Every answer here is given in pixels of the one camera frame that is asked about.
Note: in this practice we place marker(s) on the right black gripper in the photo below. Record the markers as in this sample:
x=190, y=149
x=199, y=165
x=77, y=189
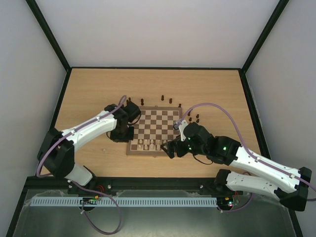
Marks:
x=176, y=148

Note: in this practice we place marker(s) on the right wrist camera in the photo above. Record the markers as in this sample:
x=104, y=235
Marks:
x=179, y=126

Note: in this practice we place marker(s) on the black aluminium frame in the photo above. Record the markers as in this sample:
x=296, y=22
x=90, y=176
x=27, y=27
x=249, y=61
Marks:
x=47, y=183

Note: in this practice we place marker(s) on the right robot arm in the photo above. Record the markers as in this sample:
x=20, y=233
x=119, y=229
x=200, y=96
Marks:
x=268, y=178

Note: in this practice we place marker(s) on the light blue cable duct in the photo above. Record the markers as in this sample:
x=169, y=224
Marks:
x=126, y=202

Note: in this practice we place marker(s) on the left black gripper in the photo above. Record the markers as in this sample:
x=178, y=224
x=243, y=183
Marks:
x=130, y=137

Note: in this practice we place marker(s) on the wooden chess board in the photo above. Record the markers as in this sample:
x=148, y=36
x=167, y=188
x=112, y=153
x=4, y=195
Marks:
x=155, y=123

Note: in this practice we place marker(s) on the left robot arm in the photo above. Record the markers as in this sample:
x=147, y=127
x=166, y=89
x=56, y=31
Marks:
x=57, y=152

